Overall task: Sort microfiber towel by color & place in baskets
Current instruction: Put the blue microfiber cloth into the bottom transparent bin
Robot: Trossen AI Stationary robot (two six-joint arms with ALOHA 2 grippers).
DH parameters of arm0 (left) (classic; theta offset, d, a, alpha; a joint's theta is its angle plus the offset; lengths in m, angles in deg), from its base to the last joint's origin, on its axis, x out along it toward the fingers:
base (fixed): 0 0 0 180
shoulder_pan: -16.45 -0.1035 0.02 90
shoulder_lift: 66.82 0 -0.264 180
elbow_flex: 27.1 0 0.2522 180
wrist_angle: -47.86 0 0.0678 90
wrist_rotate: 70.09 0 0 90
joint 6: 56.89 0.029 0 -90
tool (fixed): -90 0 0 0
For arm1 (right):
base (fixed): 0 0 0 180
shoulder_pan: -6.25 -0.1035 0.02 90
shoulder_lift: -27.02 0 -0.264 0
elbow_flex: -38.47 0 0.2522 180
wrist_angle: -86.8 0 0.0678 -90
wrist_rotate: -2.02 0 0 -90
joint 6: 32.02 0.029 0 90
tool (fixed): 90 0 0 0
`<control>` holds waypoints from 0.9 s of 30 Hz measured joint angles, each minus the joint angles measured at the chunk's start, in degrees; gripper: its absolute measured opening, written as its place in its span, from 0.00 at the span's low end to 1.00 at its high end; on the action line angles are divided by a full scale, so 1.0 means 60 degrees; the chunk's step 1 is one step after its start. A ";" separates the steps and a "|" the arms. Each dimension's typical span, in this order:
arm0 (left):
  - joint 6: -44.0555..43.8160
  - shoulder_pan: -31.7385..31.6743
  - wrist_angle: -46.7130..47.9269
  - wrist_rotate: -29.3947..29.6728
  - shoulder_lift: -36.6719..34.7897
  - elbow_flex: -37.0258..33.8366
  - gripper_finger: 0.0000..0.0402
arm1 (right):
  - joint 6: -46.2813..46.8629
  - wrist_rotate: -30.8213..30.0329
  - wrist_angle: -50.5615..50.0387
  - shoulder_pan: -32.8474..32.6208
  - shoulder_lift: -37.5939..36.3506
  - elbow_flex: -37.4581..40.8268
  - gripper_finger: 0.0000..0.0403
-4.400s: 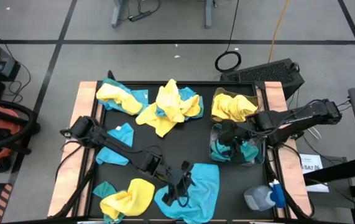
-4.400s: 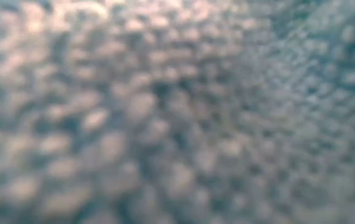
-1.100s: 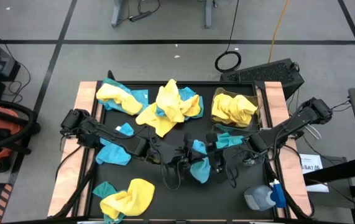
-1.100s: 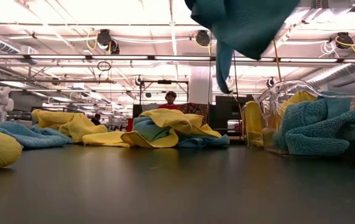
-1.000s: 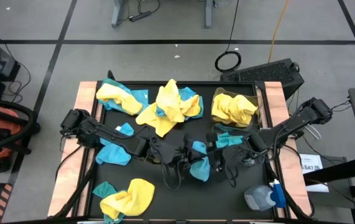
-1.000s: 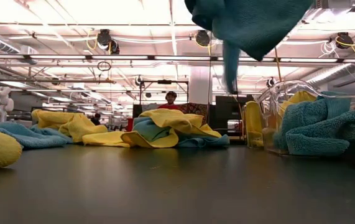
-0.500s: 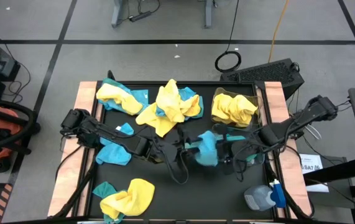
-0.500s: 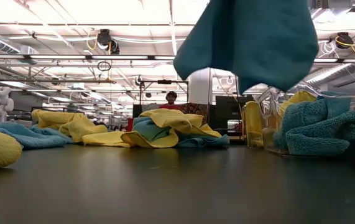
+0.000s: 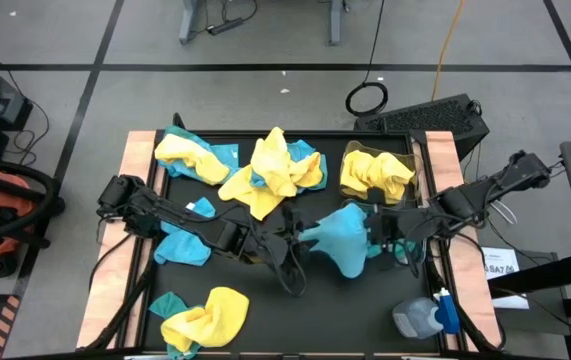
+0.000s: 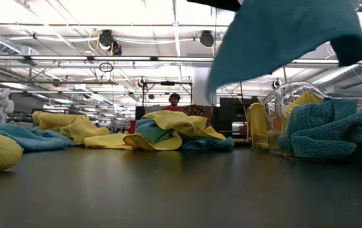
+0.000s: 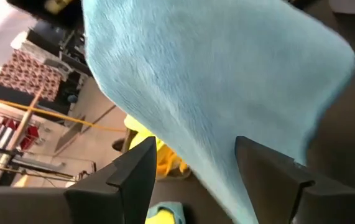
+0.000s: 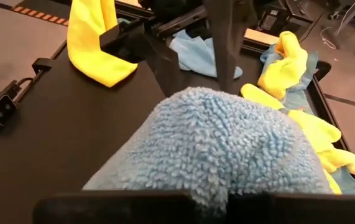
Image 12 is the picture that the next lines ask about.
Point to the black equipment rack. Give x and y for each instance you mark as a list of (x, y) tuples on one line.
[(269, 20)]

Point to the yellow microfiber towel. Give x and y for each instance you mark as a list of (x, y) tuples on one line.
[(314, 127), (90, 46), (289, 62), (345, 160)]

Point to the wooden board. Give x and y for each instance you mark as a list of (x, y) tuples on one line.
[(261, 36)]

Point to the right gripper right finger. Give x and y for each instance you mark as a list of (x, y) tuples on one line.
[(304, 210)]

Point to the blue microfiber towel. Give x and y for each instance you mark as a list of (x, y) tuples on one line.
[(192, 53), (211, 140), (298, 101), (312, 67)]

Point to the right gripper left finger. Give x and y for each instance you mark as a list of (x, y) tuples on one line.
[(108, 208)]

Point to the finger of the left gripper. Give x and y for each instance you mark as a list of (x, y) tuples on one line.
[(127, 42), (227, 37)]

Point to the black table clamp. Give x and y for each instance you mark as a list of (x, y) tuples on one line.
[(42, 65), (323, 70)]

